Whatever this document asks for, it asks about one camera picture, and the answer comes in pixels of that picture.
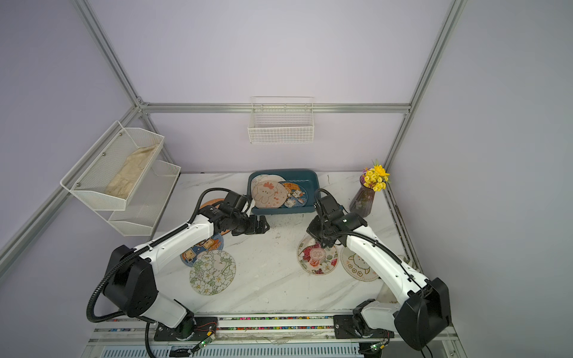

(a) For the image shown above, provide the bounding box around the blue denim bear coaster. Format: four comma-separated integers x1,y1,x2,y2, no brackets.
180,234,224,267

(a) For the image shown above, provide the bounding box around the pink bunny bow coaster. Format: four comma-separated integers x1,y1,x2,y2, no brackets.
252,180,288,209

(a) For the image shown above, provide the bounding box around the white wire wall basket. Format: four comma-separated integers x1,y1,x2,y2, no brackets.
248,96,315,145

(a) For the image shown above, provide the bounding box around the pink kitty round coaster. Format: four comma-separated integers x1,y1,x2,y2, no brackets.
251,174,285,189

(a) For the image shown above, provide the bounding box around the teal plastic storage box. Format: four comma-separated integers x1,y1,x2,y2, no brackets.
247,169,319,216

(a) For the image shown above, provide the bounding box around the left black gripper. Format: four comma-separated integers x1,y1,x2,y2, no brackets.
230,214,269,237

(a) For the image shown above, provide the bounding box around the orange woven round coaster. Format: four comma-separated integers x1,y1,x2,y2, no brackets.
200,198,230,236

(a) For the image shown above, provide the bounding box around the beige puppy round coaster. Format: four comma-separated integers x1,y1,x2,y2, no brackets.
340,248,379,282

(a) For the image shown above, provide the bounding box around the white mesh two-tier shelf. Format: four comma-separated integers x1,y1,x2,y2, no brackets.
61,122,181,237

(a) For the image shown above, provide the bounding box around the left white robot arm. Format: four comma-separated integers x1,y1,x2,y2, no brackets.
86,189,270,336

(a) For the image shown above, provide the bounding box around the blue orange cartoon coaster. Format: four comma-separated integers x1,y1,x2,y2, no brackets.
280,181,308,209

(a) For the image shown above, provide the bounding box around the aluminium mounting rail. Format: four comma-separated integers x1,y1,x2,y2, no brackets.
87,308,460,346

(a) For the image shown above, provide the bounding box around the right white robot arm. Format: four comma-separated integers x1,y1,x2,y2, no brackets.
307,188,452,351

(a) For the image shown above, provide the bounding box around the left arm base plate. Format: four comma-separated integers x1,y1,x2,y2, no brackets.
154,316,219,342

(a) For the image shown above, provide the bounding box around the red rose round coaster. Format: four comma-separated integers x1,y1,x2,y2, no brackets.
297,234,339,275

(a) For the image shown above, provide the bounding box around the yellow flower bunch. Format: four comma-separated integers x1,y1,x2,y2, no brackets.
360,160,390,192

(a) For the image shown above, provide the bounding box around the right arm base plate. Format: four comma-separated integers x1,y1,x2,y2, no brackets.
334,299,395,340

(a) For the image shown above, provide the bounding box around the beige cloth in shelf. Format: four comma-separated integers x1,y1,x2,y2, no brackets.
104,145,158,199

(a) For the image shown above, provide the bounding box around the green white flower bunny coaster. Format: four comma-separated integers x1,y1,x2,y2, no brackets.
190,251,237,295

